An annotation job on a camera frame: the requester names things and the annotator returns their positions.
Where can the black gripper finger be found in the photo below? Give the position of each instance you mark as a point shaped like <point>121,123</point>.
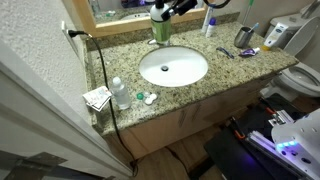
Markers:
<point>167,14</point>

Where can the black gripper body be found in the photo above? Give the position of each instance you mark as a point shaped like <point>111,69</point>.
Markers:
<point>186,6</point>

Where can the green label hand soap bottle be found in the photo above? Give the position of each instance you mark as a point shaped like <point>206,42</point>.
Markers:
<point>160,28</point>

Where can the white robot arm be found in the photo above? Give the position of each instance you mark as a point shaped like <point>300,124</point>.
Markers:
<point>300,143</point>

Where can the stainless steel cup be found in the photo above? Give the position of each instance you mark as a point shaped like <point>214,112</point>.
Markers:
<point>242,37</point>

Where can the tall white tube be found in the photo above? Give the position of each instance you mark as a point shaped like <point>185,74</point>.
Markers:
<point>206,18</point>

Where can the small white bottle blue cap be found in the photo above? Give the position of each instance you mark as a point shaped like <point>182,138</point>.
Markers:
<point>210,28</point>

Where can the white oval sink basin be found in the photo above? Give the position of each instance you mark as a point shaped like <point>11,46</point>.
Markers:
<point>173,66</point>

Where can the dark sink drain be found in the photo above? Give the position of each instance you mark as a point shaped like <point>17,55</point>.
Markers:
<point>164,68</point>

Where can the blue toothbrush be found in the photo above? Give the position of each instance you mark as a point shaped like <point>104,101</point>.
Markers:
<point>254,26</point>

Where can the purple white toothpaste tube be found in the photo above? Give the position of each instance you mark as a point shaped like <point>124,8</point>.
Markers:
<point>249,51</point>

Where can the clear lens case cap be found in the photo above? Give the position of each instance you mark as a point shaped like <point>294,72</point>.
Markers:
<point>146,94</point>

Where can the white contact lens case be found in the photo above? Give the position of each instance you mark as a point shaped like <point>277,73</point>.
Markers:
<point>150,98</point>

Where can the green lens case cap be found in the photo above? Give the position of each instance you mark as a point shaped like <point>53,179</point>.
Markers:
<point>140,96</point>

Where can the white lotion tube blue logo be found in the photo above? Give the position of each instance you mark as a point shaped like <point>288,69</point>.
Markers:
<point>275,35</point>

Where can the clear plastic water bottle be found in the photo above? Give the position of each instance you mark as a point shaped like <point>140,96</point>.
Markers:
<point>120,95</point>

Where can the white paper packet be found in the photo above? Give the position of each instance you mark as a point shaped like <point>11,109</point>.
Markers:
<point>96,97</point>

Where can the wooden vanity cabinet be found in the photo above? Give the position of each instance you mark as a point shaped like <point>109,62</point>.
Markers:
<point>160,130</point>

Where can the white toilet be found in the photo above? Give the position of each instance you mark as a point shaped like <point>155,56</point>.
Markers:
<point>300,76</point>

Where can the orange black clamp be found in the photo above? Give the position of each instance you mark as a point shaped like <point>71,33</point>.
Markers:
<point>238,130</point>
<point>270,111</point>

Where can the black robot platform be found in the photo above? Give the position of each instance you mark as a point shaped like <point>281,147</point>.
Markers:
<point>233,156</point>

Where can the white door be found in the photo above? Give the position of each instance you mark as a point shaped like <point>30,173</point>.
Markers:
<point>40,126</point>

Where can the grey metal door hinge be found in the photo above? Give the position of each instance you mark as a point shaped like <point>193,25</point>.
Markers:
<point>30,165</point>

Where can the white wall outlet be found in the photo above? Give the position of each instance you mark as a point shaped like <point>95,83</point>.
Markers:
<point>68,38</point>

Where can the aluminium mounting rail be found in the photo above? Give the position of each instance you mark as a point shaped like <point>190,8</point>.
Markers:
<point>266,145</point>

